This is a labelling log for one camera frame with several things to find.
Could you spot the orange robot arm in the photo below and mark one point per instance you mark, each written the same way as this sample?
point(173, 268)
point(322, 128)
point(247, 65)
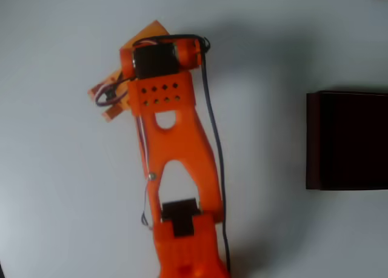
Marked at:
point(182, 144)

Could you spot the dark red box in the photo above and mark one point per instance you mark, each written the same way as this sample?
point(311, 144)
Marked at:
point(348, 138)

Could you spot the small black camera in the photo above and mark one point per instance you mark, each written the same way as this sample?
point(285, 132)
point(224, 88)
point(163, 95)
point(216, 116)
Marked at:
point(110, 95)

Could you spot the light orange camera mount bracket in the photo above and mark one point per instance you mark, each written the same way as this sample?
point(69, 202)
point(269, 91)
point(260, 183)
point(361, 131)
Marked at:
point(112, 113)

